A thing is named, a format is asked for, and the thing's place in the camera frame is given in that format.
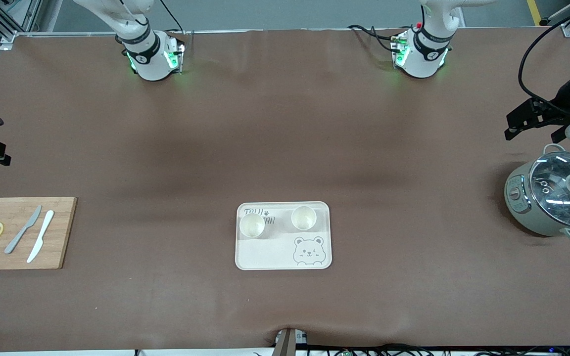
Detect black arm base cable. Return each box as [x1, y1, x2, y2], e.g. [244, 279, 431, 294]
[348, 24, 400, 53]
[159, 0, 190, 34]

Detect bamboo cutting board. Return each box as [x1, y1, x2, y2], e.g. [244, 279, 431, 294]
[0, 197, 78, 270]

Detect black left arm base cable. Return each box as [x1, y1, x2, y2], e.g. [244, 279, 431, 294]
[348, 24, 400, 53]

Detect black right arm base cable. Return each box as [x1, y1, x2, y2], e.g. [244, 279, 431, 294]
[159, 0, 190, 34]

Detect grey table edge mount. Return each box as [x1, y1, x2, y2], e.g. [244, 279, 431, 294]
[272, 327, 309, 356]

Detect white bear print tray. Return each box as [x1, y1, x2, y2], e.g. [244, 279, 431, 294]
[235, 201, 333, 271]

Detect white plastic knife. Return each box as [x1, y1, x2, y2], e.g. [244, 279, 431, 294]
[26, 210, 55, 264]

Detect grey plastic knife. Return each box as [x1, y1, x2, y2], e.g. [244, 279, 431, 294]
[4, 205, 43, 255]

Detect glass pot lid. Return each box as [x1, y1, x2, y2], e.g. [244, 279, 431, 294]
[528, 151, 570, 228]

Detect white plastic cup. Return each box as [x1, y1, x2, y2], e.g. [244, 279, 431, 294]
[291, 206, 318, 231]
[239, 214, 266, 239]

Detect green cooking pot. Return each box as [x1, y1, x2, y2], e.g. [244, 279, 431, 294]
[504, 143, 570, 243]

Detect brown table mat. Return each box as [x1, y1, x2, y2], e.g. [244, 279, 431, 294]
[0, 29, 570, 353]

